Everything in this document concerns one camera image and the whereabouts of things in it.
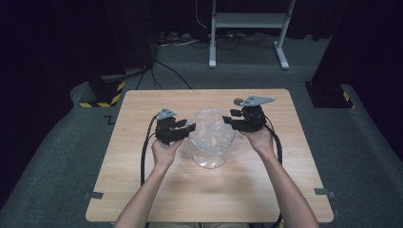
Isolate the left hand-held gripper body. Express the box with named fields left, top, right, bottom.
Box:
left=154, top=107, right=188, bottom=146

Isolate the black base with yellow stripes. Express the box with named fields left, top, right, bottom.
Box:
left=78, top=79, right=126, bottom=109
left=304, top=81, right=355, bottom=109

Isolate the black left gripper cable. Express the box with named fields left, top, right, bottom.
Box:
left=140, top=115, right=159, bottom=188

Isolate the black floor cable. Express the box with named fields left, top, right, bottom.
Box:
left=134, top=58, right=193, bottom=91

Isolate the white metal stand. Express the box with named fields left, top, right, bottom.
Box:
left=207, top=0, right=297, bottom=71

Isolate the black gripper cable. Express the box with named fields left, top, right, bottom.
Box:
left=263, top=115, right=284, bottom=228
left=140, top=115, right=159, bottom=188

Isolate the person's right hand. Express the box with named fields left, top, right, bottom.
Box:
left=241, top=127, right=278, bottom=160

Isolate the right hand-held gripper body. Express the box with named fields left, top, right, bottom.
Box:
left=232, top=95, right=276, bottom=133

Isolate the power strip with plugs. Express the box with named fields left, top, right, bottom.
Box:
left=158, top=30, right=201, bottom=48

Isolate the person's left hand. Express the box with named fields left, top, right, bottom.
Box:
left=150, top=138, right=184, bottom=171

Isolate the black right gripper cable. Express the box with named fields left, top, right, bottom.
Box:
left=263, top=115, right=284, bottom=228

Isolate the grey tape strip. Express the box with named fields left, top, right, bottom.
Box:
left=314, top=187, right=336, bottom=200
left=84, top=191, right=105, bottom=200

